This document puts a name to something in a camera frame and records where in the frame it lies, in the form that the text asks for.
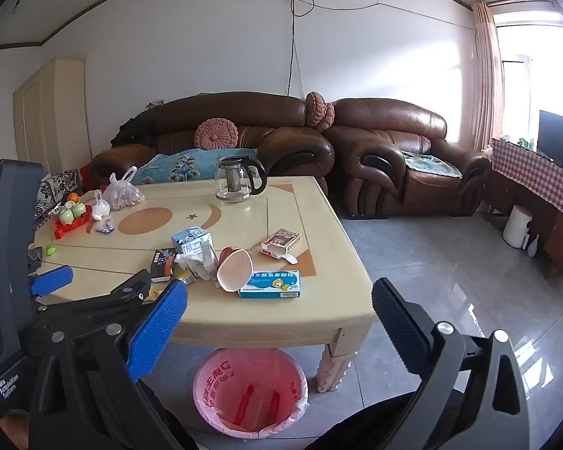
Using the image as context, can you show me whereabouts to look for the brown leather sofa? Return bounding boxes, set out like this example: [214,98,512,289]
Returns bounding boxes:
[90,92,335,198]

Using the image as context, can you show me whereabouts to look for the black clothing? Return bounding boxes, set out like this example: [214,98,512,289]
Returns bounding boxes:
[110,118,158,147]

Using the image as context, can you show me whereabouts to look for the black orange small box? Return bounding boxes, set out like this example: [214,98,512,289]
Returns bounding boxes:
[150,248,177,283]

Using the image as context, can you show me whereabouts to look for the dark wooden cabinet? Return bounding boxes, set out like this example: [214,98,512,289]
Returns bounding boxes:
[485,169,563,278]

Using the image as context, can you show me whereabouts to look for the red and white paper cup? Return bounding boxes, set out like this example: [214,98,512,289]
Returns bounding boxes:
[216,246,254,294]

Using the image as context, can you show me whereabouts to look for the blue cartoon milk carton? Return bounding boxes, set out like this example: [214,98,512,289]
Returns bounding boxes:
[171,226,212,263]

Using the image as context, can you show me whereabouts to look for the blue medicine box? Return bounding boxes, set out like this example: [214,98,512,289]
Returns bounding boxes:
[238,270,302,299]

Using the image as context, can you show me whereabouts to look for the red plastic tray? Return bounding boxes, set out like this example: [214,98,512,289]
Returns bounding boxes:
[54,201,93,240]

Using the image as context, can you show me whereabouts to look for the blue armchair seat cloth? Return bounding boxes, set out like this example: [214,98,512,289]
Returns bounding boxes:
[402,151,463,179]

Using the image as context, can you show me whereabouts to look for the black wall cable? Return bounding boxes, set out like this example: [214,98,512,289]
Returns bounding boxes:
[274,0,477,99]

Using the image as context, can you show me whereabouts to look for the brown leather armchair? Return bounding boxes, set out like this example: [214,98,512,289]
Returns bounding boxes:
[323,97,491,219]

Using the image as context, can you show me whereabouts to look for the pink lined trash bin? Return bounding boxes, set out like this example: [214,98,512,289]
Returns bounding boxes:
[192,347,309,439]

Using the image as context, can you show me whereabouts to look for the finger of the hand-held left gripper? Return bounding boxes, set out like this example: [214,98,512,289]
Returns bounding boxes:
[28,265,74,298]
[38,269,152,316]

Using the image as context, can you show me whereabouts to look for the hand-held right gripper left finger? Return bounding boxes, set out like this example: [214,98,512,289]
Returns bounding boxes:
[28,279,189,450]

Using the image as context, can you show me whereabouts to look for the crumpled white tissue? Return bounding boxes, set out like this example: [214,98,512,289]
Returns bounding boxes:
[175,253,207,278]

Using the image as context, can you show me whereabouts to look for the cream wardrobe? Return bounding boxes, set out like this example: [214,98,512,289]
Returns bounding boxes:
[13,57,93,177]

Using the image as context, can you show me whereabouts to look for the blue floral cushion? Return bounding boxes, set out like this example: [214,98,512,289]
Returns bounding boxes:
[131,147,259,186]

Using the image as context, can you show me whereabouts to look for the white cylindrical appliance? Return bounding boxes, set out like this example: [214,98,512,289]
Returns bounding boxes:
[503,205,534,249]

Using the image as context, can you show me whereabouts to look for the red checked tablecloth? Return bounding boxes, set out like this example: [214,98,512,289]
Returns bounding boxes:
[490,138,563,227]

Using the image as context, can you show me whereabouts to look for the plastic bag of nuts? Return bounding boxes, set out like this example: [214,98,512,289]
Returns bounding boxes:
[102,166,145,211]

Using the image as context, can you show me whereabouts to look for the red patterned small box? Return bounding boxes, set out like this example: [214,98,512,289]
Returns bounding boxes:
[260,228,302,263]

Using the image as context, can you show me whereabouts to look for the pink round cushion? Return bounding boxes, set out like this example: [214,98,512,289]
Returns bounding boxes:
[315,102,336,133]
[305,91,327,128]
[194,118,239,151]

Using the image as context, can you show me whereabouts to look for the pink curtain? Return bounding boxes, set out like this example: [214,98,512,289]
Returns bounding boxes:
[471,1,506,153]

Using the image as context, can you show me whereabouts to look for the pink table leg cover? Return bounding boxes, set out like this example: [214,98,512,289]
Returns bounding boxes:
[314,343,357,393]

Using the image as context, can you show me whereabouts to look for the black television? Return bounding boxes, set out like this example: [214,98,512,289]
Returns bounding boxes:
[537,109,563,172]

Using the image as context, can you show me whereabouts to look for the white medicine box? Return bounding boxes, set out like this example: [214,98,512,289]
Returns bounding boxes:
[201,239,220,283]

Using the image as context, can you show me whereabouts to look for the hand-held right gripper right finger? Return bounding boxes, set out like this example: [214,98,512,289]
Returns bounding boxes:
[372,277,531,450]

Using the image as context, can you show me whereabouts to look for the small knotted plastic bag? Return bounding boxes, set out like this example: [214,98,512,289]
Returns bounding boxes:
[91,190,111,221]

